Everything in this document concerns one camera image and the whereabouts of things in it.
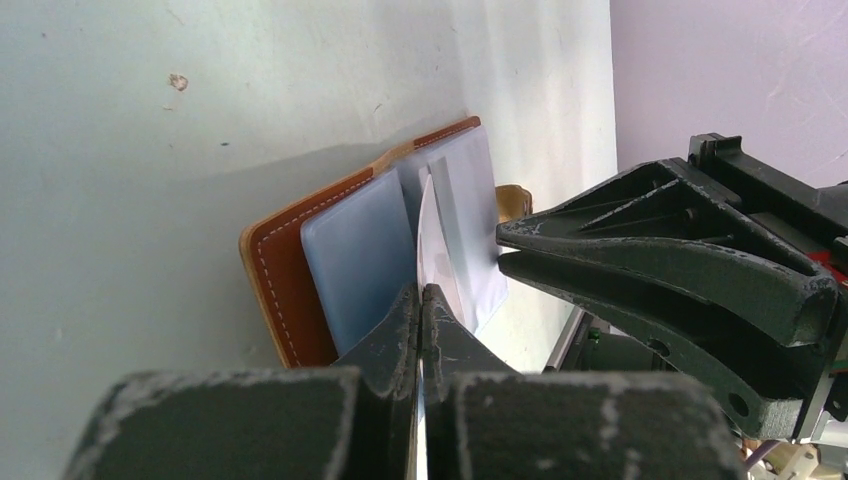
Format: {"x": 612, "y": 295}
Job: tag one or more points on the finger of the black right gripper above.
{"x": 762, "y": 386}

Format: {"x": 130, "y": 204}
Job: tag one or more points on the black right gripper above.
{"x": 667, "y": 243}

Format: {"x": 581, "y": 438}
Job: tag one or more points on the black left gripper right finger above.
{"x": 487, "y": 421}

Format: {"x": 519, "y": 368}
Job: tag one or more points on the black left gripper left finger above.
{"x": 351, "y": 420}

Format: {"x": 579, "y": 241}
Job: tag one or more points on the brown leather card holder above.
{"x": 326, "y": 269}

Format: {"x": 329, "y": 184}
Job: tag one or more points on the credit card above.
{"x": 433, "y": 262}

